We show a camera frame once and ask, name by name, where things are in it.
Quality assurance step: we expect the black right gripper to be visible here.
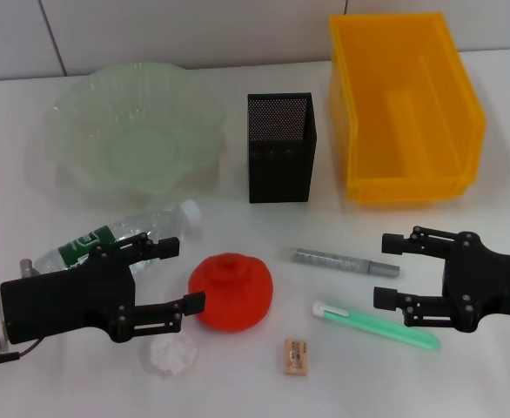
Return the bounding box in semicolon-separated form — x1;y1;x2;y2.
372;225;510;334

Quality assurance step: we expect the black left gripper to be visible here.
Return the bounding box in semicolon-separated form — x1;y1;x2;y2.
0;232;207;344

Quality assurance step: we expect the red-orange orange fruit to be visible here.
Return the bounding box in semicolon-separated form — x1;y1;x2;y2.
187;251;276;334

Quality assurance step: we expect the green pen with white cap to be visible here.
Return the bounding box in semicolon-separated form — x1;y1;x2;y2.
311;300;441;352

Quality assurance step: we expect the clear green-label water bottle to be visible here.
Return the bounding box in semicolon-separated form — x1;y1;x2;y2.
32;199;203;280

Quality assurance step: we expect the white paper ball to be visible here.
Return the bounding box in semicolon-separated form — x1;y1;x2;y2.
140;331;200;379

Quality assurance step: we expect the silver marker pen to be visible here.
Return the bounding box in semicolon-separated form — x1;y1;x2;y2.
276;246;401;280

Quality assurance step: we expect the tan rectangular eraser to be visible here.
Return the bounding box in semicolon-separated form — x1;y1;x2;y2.
280;338;311;376

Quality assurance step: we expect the black mesh pen holder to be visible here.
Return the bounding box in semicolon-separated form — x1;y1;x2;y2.
246;91;319;205

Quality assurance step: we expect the pale green glass fruit plate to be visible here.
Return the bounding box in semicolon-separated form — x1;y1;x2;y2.
45;62;229;206

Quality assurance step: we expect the yellow plastic bin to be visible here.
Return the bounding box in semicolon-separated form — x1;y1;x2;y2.
327;11;487;206

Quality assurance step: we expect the left wrist cable with plug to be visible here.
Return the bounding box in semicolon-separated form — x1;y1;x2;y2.
0;258;43;367

